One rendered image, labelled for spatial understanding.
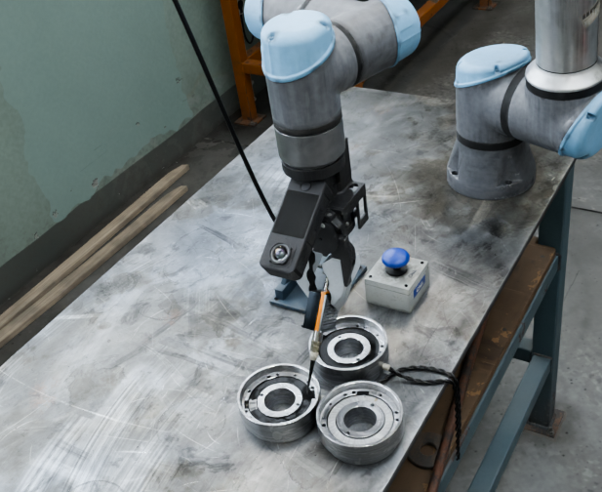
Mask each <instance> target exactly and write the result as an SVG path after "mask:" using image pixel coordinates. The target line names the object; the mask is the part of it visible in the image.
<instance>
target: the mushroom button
mask: <svg viewBox="0 0 602 492"><path fill-rule="evenodd" d="M381 261H382V263H383V264H384V265H385V266H386V267H391V268H392V269H394V270H398V269H400V267H403V266H405V265H406V264H407V263H408V262H409V261H410V255H409V253H408V252H407V251H406V250H405V249H402V248H390V249H387V250H386V251H384V252H383V254H382V256H381Z"/></svg>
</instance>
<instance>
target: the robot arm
mask: <svg viewBox="0 0 602 492"><path fill-rule="evenodd" d="M599 12H600V0H535V17H536V59H535V60H533V61H532V62H531V63H530V61H531V59H532V57H531V56H530V52H529V51H528V49H527V48H525V47H523V46H520V45H514V44H500V45H492V46H487V47H483V48H479V49H476V50H474V51H471V52H469V53H468V54H466V55H464V56H463V57H462V58H461V59H460V60H459V62H458V64H457V67H456V81H455V87H456V118H457V139H456V142H455V144H454V147H453V150H452V153H451V156H450V159H449V162H448V165H447V181H448V184H449V185H450V187H451V188H452V189H453V190H454V191H456V192H457V193H459V194H461V195H464V196H466V197H470V198H474V199H479V200H502V199H507V198H511V197H514V196H517V195H520V194H522V193H524V192H525V191H527V190H528V189H529V188H530V187H531V186H532V185H533V184H534V182H535V180H536V162H535V159H534V156H533V153H532V150H531V148H530V145H529V144H533V145H536V146H539V147H542V148H545V149H548V150H551V151H554V152H557V153H558V154H559V155H561V156H564V155H566V156H570V157H573V158H577V159H586V158H589V157H591V156H592V155H594V154H595V153H597V152H598V151H599V150H600V149H601V148H602V58H600V57H599V56H598V36H599ZM244 16H245V22H246V24H247V26H248V28H249V31H251V33H252V34H253V35H254V36H256V37H257V38H259V39H260V40H261V58H262V63H261V66H262V71H263V74H264V75H265V80H266V86H267V91H268V96H269V102H270V108H271V114H272V120H273V125H274V131H275V137H276V142H277V148H278V154H279V157H280V159H281V163H282V169H283V172H284V174H285V175H286V176H288V177H289V178H291V179H290V182H289V184H288V187H287V190H286V192H285V195H284V198H283V200H282V203H281V205H280V208H279V211H278V213H277V216H276V219H275V221H274V224H273V227H272V229H271V232H270V234H269V236H268V239H267V241H266V244H265V247H264V249H263V252H262V255H261V259H260V265H261V267H262V268H263V269H264V270H265V271H266V272H268V273H269V274H270V275H273V276H277V277H281V278H285V279H289V280H294V281H297V283H298V284H299V285H300V287H301V288H302V290H303V291H304V293H305V294H306V295H307V297H308V295H309V291H312V290H317V288H316V285H315V278H316V276H315V274H314V273H315V270H316V269H317V267H318V265H319V263H320V261H321V259H322V256H324V257H327V256H328V255H329V254H331V255H330V256H329V257H328V258H327V259H326V260H325V261H324V263H323V264H322V268H323V271H324V273H325V274H326V276H327V277H328V279H329V287H328V290H329V292H330V294H331V301H330V304H331V305H332V306H333V307H334V308H335V309H336V310H337V311H339V310H341V308H342V307H343V306H344V304H345V303H346V301H347V299H348V296H349V293H350V288H351V283H352V281H353V279H354V277H355V275H356V273H357V271H358V269H359V268H360V256H359V255H358V254H356V253H355V248H354V246H353V245H352V243H351V242H350V241H349V240H348V238H349V237H348V235H349V234H350V233H351V232H352V231H353V230H354V227H355V218H356V217H357V223H358V228H359V229H361V227H362V226H363V225H364V224H365V223H366V222H367V221H368V220H369V216H368V206H367V195H366V186H365V184H364V183H359V182H355V181H354V180H353V179H352V176H351V166H350V157H349V148H348V138H347V137H345V136H344V129H343V121H342V113H341V93H342V92H344V91H346V90H348V89H349V88H351V87H354V86H355V85H357V84H359V83H361V82H363V81H365V80H366V79H368V78H370V77H372V76H374V75H376V74H378V73H380V72H381V71H383V70H385V69H387V68H389V67H394V66H395V65H397V64H398V62H400V61H401V60H403V59H405V58H406V57H408V56H409V55H411V54H412V53H413V52H414V51H415V50H416V49H417V47H418V45H419V43H420V40H421V23H420V19H419V16H418V14H417V12H416V10H415V8H414V7H413V5H412V4H411V3H410V2H409V1H408V0H369V1H365V2H361V1H357V0H246V3H245V9H244ZM355 186H358V188H357V189H356V190H355V191H353V190H352V189H350V188H354V187H355ZM362 197H363V203H364V214H363V215H362V216H361V218H360V209H359V201H360V200H361V199H362Z"/></svg>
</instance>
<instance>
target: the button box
mask: <svg viewBox="0 0 602 492"><path fill-rule="evenodd" d="M364 281H365V290H366V300H367V303H371V304H374V305H378V306H382V307H385V308H392V309H395V310H399V311H402V312H406V313H411V312H412V310H413V309H414V307H415V306H416V304H417V303H418V301H419V300H420V298H421V296H422V295H423V293H424V292H425V290H426V289H427V287H428V286H429V271H428V262H427V261H423V260H419V259H415V258H411V257H410V261H409V262H408V263H407V264H406V265H405V266H402V267H400V269H398V270H394V269H392V268H391V267H387V266H385V265H384V264H383V263H382V261H381V257H380V259H379V260H378V261H377V262H376V264H375V265H374V266H373V268H372V269H371V270H370V272H369V273H368V274H367V275H366V277H365V278H364Z"/></svg>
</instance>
